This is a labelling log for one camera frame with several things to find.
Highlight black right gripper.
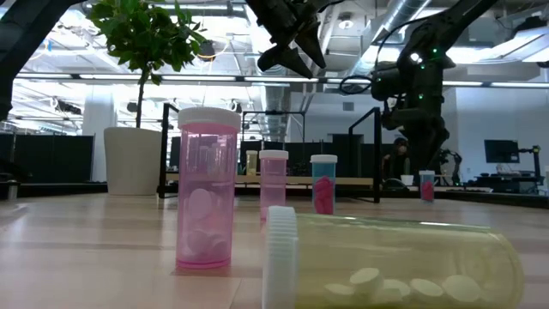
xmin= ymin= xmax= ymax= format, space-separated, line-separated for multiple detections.
xmin=381 ymin=105 xmax=450 ymax=172

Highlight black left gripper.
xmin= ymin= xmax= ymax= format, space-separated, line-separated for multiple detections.
xmin=246 ymin=0 xmax=327 ymax=80

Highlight blue bottle with pink pills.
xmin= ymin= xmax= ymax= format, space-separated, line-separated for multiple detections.
xmin=418 ymin=170 xmax=436 ymax=204
xmin=310 ymin=154 xmax=339 ymax=216

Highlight yellow-green bottle white pills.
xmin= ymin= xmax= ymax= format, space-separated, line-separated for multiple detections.
xmin=261 ymin=205 xmax=525 ymax=309

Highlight pink medicine bottle white pills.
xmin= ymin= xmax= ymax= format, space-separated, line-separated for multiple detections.
xmin=175 ymin=106 xmax=242 ymax=270
xmin=258 ymin=149 xmax=290 ymax=223

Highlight person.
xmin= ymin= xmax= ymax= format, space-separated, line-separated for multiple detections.
xmin=383 ymin=136 xmax=412 ymax=181

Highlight ceiling light strip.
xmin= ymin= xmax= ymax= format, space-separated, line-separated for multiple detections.
xmin=15 ymin=71 xmax=255 ymax=83
xmin=244 ymin=76 xmax=549 ymax=89

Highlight black monitor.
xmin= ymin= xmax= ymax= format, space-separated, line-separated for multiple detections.
xmin=484 ymin=139 xmax=521 ymax=165

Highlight dark desk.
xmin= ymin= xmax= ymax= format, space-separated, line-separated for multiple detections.
xmin=462 ymin=173 xmax=546 ymax=194

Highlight green plant in white pot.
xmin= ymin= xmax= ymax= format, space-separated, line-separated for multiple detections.
xmin=84 ymin=0 xmax=208 ymax=197

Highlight black partition panel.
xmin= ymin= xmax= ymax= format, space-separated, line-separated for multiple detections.
xmin=0 ymin=132 xmax=95 ymax=185

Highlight wooden shelf black metal frame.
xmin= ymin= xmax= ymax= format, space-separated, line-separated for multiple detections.
xmin=157 ymin=101 xmax=383 ymax=204

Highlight silver ventilation duct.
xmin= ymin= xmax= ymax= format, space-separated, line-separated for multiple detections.
xmin=342 ymin=0 xmax=434 ymax=78

